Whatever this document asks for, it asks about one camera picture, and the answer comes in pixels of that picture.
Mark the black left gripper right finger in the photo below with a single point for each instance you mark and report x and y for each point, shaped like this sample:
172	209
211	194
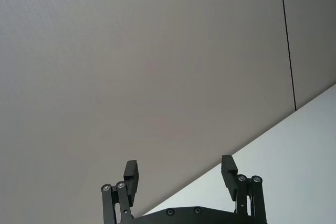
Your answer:
229	179

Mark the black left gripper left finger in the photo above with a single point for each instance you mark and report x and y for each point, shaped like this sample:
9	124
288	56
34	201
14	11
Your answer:
130	182

